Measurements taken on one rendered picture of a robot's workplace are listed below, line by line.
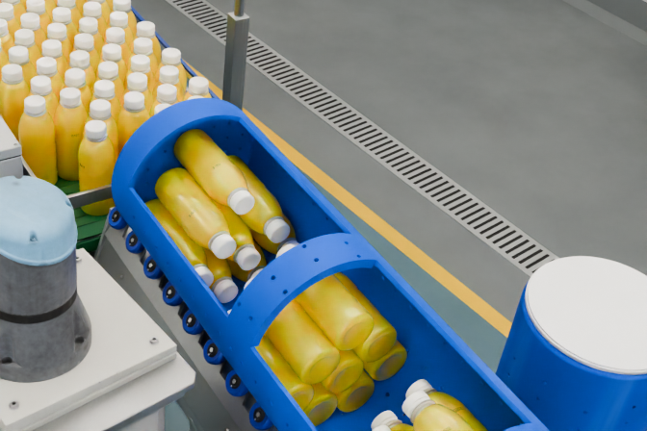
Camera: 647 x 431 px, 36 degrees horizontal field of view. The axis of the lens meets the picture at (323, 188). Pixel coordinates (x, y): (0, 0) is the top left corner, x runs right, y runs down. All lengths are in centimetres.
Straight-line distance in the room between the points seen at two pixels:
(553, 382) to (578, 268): 23
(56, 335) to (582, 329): 87
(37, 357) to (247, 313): 31
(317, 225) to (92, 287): 45
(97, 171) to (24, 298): 70
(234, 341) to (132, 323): 16
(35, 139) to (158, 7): 267
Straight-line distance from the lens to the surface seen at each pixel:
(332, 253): 146
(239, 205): 165
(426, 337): 157
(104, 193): 197
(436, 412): 136
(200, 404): 173
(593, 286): 184
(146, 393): 137
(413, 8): 487
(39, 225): 123
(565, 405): 177
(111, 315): 144
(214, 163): 170
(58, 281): 128
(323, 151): 378
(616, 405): 177
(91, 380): 135
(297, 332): 147
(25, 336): 132
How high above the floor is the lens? 220
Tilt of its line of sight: 38 degrees down
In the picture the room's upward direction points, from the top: 8 degrees clockwise
